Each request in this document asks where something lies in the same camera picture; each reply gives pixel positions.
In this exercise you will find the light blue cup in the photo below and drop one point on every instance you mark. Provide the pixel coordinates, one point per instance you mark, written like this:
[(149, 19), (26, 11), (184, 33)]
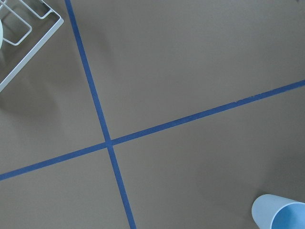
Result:
[(275, 212)]

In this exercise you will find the white wire cup rack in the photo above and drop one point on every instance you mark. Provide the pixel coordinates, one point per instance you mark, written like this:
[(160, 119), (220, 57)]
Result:
[(25, 26)]

